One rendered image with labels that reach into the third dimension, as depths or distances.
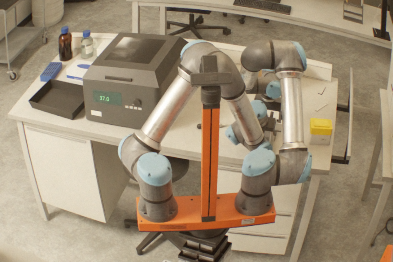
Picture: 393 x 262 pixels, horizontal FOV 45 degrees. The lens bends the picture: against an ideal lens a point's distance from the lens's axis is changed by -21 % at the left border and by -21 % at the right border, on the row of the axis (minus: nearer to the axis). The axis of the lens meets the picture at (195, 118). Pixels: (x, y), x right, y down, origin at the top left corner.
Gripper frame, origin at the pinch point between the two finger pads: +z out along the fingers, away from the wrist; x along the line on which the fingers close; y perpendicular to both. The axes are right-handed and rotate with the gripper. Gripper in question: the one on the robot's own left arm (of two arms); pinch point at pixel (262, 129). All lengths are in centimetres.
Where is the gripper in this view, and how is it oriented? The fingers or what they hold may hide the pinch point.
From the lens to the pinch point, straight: 257.1
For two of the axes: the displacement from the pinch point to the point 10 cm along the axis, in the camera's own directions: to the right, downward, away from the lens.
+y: 2.1, -9.5, 2.5
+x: -9.6, -1.5, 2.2
